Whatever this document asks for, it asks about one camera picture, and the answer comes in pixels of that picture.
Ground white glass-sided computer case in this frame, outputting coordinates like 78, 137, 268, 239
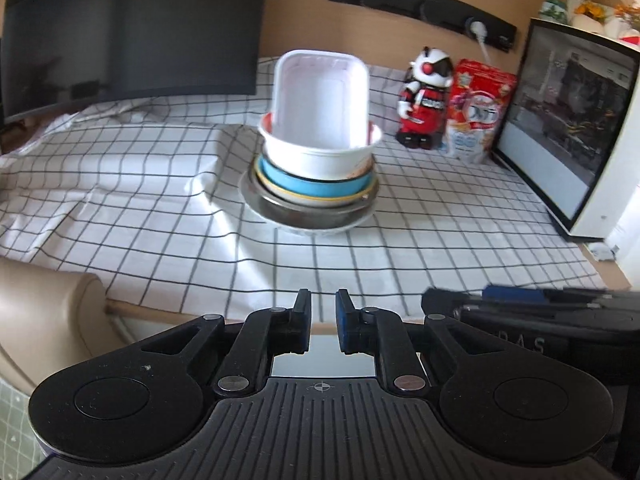
494, 17, 640, 241

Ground green potted plant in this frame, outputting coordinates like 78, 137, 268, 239
539, 0, 571, 25

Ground orange potted flowers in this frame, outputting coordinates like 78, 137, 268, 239
611, 2, 640, 48

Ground stainless steel bowl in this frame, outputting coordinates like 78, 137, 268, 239
239, 165, 381, 233

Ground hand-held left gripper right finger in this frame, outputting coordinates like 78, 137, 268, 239
336, 289, 506, 398

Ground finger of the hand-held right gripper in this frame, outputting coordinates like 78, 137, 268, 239
422, 287, 551, 318
482, 285, 640, 306

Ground red white robot toy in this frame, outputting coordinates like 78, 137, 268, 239
396, 46, 456, 150

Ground red cereal bag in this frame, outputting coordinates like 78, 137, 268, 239
442, 58, 518, 165

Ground yellow potted flowers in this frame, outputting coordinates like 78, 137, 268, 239
571, 0, 610, 36

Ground white plastic bowl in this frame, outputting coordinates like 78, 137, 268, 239
257, 115, 383, 182

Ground pink plastic container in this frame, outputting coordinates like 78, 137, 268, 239
272, 50, 371, 150

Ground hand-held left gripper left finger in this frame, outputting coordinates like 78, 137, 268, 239
140, 289, 312, 400

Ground black checked white tablecloth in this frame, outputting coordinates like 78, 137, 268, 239
0, 55, 608, 318

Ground beige chair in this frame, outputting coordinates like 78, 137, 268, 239
0, 257, 126, 396

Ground green patterned mat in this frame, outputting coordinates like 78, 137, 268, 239
0, 377, 48, 480

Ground black computer monitor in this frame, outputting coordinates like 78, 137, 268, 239
0, 0, 273, 126

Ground blue enamel bowl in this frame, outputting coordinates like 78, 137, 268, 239
252, 160, 378, 209

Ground white plug with cable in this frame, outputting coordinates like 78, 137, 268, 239
465, 17, 501, 67

